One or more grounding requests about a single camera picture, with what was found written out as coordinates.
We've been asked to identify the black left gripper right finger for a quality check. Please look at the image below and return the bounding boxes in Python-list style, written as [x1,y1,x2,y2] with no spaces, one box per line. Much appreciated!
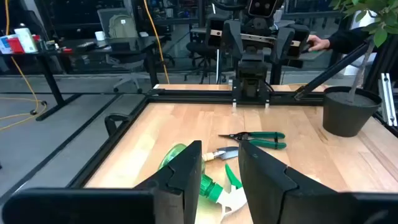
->
[238,140,352,224]

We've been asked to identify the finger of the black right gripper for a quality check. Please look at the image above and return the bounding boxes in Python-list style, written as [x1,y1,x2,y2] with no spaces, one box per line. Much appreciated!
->
[269,27,295,63]
[221,20,246,60]

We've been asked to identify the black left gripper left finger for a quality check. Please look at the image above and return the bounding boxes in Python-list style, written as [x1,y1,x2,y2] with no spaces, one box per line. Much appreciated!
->
[133,139,203,224]

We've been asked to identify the green spray bottle white nozzle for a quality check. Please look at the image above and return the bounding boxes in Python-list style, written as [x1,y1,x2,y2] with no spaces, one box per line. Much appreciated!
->
[157,142,248,223]

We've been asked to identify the green handled pruning shears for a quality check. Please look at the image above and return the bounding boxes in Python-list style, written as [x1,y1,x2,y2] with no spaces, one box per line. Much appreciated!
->
[218,131,287,151]

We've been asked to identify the wooden handled metal trowel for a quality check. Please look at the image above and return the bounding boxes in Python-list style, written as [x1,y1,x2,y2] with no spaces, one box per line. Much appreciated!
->
[201,146,239,162]

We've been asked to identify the person's hand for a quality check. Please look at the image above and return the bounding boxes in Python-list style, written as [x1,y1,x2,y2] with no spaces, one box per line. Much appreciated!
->
[307,34,331,52]

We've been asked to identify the black office chair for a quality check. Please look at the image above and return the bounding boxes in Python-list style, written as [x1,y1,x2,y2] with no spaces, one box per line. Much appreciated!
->
[185,14,228,84]

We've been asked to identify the black plant pot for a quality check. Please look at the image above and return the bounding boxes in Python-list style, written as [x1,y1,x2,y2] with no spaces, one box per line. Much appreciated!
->
[322,86,382,138]

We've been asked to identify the green leafy plant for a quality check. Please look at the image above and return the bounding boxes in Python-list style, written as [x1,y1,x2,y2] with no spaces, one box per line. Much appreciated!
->
[329,0,398,103]

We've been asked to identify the green backpack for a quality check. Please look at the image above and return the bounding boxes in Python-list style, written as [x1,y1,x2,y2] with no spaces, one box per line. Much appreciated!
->
[108,14,139,39]

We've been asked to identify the grey office chair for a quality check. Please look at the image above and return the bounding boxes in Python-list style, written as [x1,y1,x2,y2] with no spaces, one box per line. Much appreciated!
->
[97,7,152,94]

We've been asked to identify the black desk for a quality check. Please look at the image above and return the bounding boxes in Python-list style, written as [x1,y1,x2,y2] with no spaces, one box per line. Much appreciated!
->
[0,35,165,122]

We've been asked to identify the red box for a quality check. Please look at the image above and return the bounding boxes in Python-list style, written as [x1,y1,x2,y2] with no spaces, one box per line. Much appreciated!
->
[6,37,25,54]

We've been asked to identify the blue white box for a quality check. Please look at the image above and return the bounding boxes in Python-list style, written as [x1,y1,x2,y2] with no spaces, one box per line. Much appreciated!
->
[0,35,13,55]

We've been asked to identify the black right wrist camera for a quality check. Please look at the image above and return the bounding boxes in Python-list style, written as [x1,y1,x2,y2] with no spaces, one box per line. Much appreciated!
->
[248,0,278,19]

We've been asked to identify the black diagonal frame strut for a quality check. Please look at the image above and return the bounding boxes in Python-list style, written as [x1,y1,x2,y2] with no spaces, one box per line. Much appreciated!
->
[294,42,371,101]

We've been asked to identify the yellow hanging cable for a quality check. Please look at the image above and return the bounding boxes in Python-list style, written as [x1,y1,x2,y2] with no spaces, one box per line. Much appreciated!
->
[142,0,170,85]

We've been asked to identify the black clamp handle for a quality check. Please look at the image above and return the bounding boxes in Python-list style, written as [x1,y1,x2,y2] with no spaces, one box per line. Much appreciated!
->
[104,113,131,138]

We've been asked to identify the silver aluminium bracket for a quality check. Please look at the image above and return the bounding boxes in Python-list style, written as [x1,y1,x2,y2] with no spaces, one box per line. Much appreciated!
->
[377,73,398,128]

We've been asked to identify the yellow floor cable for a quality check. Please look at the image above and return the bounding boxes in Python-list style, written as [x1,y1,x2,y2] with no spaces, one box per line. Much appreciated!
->
[0,0,48,131]

